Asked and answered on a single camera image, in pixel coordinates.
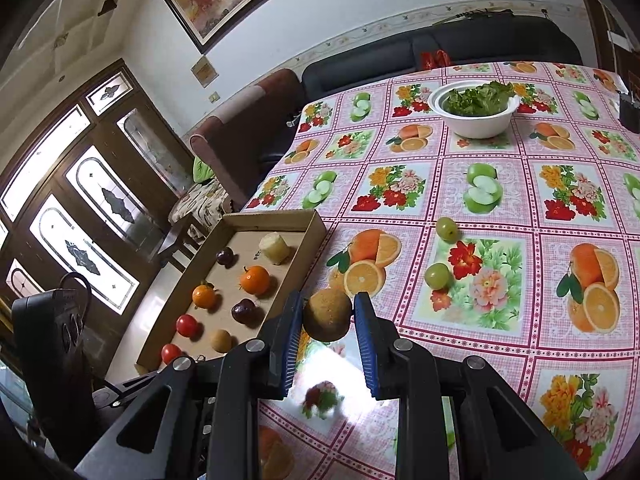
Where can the small black box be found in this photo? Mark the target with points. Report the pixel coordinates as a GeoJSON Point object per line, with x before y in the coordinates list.
{"type": "Point", "coordinates": [629, 112]}

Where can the green cushion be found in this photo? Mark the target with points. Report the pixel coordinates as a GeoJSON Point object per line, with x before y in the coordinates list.
{"type": "Point", "coordinates": [201, 170]}

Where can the small green fruit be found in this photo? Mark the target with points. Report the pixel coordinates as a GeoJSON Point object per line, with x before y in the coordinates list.
{"type": "Point", "coordinates": [437, 276]}
{"type": "Point", "coordinates": [446, 228]}

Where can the black leather sofa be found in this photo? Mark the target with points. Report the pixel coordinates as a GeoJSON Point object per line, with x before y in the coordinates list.
{"type": "Point", "coordinates": [450, 42]}

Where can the wooden glass-panel door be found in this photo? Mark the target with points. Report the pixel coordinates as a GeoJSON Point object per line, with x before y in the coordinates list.
{"type": "Point", "coordinates": [100, 160]}

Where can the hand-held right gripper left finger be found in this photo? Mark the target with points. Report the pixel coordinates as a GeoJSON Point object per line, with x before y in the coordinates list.
{"type": "Point", "coordinates": [290, 345]}

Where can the brown armchair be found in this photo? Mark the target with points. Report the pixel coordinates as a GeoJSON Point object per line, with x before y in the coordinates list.
{"type": "Point", "coordinates": [240, 125]}

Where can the wall switch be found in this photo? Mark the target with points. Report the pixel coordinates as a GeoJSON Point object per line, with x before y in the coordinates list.
{"type": "Point", "coordinates": [214, 96]}

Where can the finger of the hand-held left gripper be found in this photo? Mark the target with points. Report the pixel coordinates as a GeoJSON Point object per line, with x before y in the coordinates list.
{"type": "Point", "coordinates": [127, 389]}

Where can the floral seat cover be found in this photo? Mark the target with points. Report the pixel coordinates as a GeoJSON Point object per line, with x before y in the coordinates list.
{"type": "Point", "coordinates": [200, 205]}

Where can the green leafy vegetables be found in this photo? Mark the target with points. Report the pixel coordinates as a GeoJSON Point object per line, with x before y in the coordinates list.
{"type": "Point", "coordinates": [477, 97]}

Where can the shallow cardboard box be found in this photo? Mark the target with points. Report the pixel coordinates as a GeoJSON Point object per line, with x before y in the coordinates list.
{"type": "Point", "coordinates": [245, 240]}

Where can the beige wall plaque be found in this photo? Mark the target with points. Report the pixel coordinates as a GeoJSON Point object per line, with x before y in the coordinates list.
{"type": "Point", "coordinates": [205, 71]}

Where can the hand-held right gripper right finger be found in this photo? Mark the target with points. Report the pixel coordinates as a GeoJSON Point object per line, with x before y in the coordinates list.
{"type": "Point", "coordinates": [364, 345]}

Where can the orange mandarin with leaf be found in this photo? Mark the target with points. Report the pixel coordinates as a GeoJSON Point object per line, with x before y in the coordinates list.
{"type": "Point", "coordinates": [205, 297]}

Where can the red item on sofa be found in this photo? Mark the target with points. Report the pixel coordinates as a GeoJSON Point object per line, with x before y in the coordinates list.
{"type": "Point", "coordinates": [434, 59]}

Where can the pale peeled fruit chunk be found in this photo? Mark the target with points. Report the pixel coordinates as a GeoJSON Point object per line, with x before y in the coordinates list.
{"type": "Point", "coordinates": [274, 247]}

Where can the pink fruit-print tablecloth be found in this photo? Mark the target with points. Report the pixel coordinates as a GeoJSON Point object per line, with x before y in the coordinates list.
{"type": "Point", "coordinates": [530, 255]}

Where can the dark purple plum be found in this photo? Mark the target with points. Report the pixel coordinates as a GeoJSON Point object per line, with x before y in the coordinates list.
{"type": "Point", "coordinates": [225, 256]}

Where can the yellow pear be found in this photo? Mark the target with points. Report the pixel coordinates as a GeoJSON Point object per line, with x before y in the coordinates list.
{"type": "Point", "coordinates": [221, 340]}

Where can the tan round fruit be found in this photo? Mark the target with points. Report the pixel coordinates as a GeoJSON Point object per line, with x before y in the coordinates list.
{"type": "Point", "coordinates": [327, 317]}

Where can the dark wooden stool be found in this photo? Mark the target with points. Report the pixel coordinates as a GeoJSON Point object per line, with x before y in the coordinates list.
{"type": "Point", "coordinates": [175, 242]}

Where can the red tomato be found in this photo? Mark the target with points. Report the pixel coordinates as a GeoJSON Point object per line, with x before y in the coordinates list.
{"type": "Point", "coordinates": [171, 353]}
{"type": "Point", "coordinates": [187, 325]}

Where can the dark red apple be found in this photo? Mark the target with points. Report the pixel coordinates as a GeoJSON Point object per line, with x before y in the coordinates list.
{"type": "Point", "coordinates": [245, 311]}

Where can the white bowl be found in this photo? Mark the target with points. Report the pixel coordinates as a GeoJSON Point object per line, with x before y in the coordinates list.
{"type": "Point", "coordinates": [475, 125]}

